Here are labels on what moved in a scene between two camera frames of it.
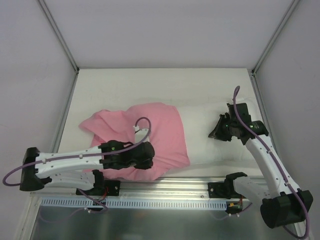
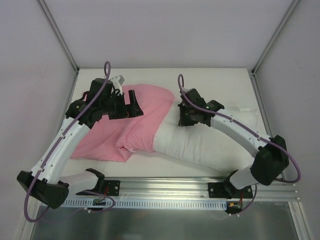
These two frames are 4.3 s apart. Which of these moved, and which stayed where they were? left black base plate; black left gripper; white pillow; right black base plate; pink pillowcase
Moved: black left gripper; white pillow; pink pillowcase
Stayed: right black base plate; left black base plate
